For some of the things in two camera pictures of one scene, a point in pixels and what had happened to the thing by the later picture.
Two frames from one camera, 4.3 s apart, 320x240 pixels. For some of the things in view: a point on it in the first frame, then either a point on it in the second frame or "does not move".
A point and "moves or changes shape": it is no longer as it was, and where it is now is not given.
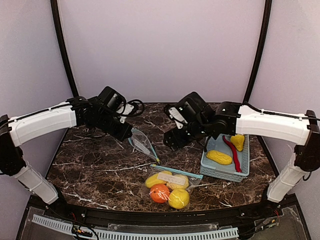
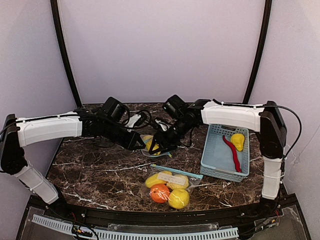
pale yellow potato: x=174 y=186 does not move
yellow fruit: x=219 y=156 → x=147 y=139
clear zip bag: x=140 y=142 moves or changes shape
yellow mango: x=152 y=179 does not move
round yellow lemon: x=178 y=198 does not move
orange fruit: x=159 y=193 does not move
